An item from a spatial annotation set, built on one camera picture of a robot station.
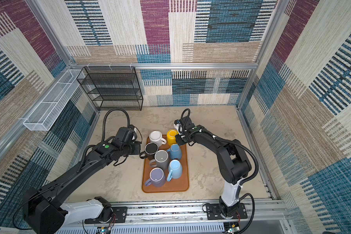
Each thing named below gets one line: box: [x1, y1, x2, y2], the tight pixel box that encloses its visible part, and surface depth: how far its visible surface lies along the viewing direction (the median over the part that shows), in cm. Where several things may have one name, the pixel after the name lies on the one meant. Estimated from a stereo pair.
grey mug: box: [149, 149, 170, 172], surface depth 84 cm
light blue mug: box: [166, 159, 183, 182], surface depth 81 cm
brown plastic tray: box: [142, 135, 189, 194], surface depth 84 cm
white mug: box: [148, 130, 167, 147], surface depth 96 cm
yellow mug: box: [166, 128, 179, 147], surface depth 94 cm
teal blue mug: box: [166, 143, 182, 160], surface depth 88 cm
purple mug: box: [144, 167, 167, 188], surface depth 80 cm
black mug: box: [139, 142, 159, 161], surface depth 89 cm
